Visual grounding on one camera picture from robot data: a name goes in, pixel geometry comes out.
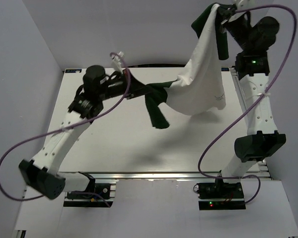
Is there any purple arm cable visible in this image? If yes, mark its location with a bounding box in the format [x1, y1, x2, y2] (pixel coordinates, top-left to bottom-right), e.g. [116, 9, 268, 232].
[198, 4, 298, 204]
[0, 52, 134, 201]

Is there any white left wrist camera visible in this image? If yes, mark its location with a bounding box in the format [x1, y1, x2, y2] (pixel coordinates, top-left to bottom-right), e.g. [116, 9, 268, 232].
[110, 52, 124, 73]

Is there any blue table corner label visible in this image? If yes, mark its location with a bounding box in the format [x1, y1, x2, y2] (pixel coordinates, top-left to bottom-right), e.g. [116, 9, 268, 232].
[65, 69, 82, 73]

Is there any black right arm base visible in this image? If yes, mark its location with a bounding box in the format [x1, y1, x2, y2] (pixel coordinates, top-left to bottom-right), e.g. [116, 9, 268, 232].
[193, 179, 246, 211]

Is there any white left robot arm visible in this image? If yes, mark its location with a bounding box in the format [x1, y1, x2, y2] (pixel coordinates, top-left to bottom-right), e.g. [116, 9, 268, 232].
[18, 65, 151, 200]

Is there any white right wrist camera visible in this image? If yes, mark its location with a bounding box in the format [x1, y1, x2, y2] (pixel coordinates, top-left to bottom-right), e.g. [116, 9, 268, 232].
[232, 0, 256, 11]

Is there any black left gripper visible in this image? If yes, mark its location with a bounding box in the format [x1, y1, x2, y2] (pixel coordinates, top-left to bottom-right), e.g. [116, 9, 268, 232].
[97, 69, 152, 101]

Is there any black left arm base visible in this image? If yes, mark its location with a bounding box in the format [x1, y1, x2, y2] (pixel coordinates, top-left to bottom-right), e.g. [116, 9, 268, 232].
[60, 172, 116, 208]

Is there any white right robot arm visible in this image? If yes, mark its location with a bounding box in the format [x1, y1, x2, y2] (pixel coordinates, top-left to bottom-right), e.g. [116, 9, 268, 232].
[214, 10, 286, 198]

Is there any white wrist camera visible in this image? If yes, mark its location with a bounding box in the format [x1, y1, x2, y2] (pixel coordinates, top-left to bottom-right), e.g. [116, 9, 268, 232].
[110, 52, 124, 73]
[232, 0, 256, 11]

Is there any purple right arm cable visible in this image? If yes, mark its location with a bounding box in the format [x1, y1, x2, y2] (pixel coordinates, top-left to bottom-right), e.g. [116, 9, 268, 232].
[198, 4, 298, 204]

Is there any white green-sleeved t-shirt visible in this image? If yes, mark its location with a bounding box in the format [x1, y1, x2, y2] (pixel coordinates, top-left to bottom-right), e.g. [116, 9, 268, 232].
[145, 3, 228, 129]

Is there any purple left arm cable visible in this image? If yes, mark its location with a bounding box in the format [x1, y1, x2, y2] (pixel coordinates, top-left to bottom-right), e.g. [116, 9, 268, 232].
[0, 52, 134, 201]

